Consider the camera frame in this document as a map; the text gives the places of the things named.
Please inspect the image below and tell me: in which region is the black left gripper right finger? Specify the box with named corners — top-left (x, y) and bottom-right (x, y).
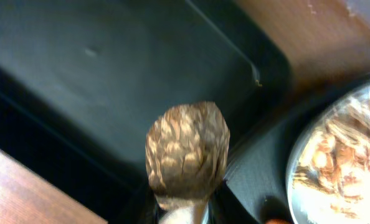
top-left (211, 182), bottom-right (258, 224)

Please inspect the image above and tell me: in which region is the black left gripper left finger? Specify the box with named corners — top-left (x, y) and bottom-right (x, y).
top-left (116, 184), bottom-right (157, 224)

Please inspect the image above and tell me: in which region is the brown round cookie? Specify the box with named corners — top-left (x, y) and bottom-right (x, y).
top-left (145, 101), bottom-right (230, 210)

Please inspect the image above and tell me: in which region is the orange carrot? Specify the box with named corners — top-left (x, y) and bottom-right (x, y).
top-left (265, 219), bottom-right (291, 224)

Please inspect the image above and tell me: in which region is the round black serving tray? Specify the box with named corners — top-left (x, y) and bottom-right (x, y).
top-left (225, 73), bottom-right (370, 223)

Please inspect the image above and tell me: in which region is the grey plate with food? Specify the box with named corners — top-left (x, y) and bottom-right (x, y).
top-left (286, 80), bottom-right (370, 224)

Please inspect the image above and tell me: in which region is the black rectangular tray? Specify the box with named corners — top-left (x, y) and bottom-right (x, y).
top-left (0, 0), bottom-right (290, 222)

